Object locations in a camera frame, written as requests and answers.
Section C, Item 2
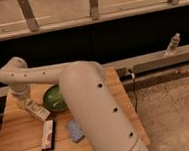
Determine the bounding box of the middle metal window bracket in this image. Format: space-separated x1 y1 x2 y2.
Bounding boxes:
89 0 99 20

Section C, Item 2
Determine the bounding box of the black and white box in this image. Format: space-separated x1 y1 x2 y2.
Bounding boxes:
41 119 55 151

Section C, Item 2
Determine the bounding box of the blue sponge cloth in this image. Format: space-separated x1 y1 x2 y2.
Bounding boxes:
66 120 85 143

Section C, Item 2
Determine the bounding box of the left metal window bracket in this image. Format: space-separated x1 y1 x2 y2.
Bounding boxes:
17 0 39 32

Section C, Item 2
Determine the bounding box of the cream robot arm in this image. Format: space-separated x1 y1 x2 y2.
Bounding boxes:
0 57 149 151

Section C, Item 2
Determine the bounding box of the clear bottle on ledge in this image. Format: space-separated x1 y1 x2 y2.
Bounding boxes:
165 33 181 56

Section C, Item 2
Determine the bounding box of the white lotion bottle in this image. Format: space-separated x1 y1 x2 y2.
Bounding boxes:
24 99 50 121

